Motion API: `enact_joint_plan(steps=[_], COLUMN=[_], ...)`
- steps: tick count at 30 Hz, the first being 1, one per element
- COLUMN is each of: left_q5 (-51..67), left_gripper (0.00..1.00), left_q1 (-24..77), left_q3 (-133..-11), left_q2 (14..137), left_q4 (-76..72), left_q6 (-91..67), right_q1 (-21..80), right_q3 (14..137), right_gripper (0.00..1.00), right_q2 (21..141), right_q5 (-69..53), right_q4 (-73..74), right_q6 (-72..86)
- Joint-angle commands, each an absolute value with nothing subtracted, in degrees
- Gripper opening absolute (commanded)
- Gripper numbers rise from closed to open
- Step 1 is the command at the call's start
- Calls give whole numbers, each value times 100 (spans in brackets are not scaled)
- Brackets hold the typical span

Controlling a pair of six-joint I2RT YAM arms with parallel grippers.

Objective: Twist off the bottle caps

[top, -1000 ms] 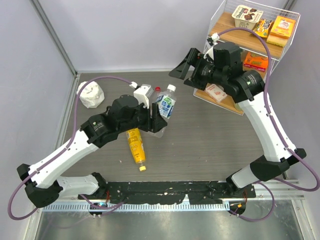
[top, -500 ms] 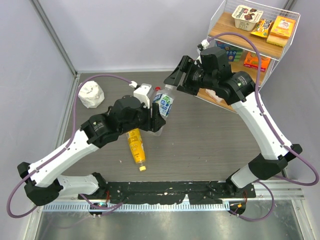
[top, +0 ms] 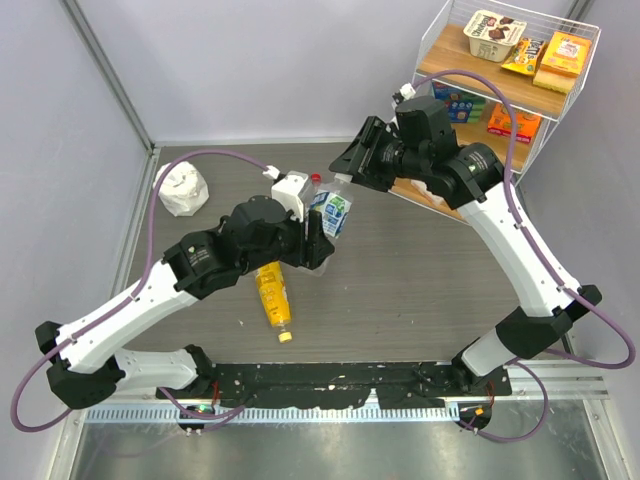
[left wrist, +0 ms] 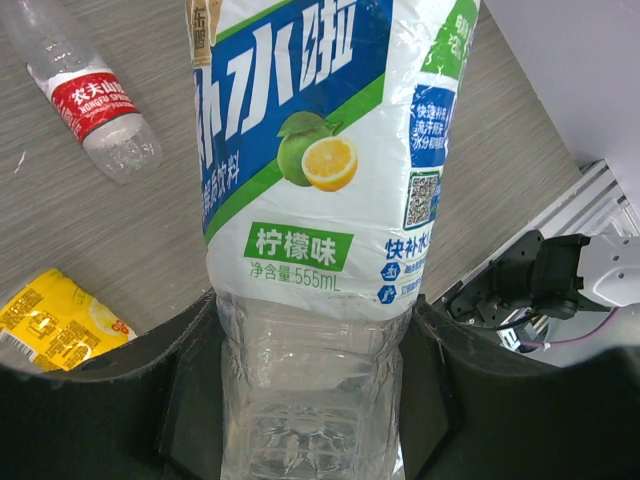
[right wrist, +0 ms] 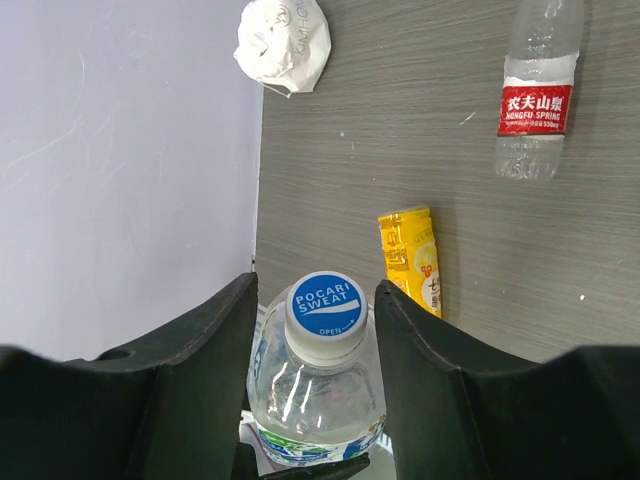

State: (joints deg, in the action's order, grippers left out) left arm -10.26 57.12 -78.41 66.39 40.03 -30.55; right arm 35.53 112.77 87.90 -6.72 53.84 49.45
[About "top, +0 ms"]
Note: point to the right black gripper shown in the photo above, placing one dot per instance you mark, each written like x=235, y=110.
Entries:
x=372, y=135

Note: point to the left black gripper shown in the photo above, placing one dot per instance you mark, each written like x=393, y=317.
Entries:
x=312, y=247

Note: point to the clear bottle blue green label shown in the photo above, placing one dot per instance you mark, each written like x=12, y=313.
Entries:
x=334, y=201

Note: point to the white bottle cap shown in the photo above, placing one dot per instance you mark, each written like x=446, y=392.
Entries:
x=345, y=178

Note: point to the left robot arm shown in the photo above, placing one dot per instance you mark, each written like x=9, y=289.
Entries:
x=89, y=362

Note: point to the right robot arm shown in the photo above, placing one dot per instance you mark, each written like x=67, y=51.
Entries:
x=422, y=145

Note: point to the red cap clear bottle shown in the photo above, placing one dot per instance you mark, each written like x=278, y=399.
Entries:
x=315, y=184

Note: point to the yellow label bottle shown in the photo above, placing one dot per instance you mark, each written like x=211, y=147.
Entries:
x=272, y=291

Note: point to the white pink small box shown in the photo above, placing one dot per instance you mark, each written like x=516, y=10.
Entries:
x=422, y=189

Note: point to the blue green box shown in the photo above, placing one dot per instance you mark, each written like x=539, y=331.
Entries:
x=463, y=107

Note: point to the crumpled white paper towel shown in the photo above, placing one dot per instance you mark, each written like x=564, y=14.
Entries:
x=183, y=191

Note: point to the orange snack box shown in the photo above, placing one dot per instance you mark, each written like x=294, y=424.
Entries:
x=500, y=123

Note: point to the white yogurt cup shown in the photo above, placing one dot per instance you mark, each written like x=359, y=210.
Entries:
x=492, y=36

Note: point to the yellow candy bag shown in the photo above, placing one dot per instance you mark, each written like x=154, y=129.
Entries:
x=525, y=57

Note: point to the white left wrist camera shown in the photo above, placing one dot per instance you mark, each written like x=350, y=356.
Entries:
x=293, y=190

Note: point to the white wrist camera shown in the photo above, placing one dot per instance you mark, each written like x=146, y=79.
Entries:
x=404, y=93
x=293, y=190

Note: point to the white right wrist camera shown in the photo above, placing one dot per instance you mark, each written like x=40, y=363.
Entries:
x=404, y=93

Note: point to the white slotted cable duct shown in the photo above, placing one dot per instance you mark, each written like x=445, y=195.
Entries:
x=157, y=413

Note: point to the white wire shelf rack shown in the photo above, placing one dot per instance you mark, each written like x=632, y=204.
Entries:
x=445, y=47

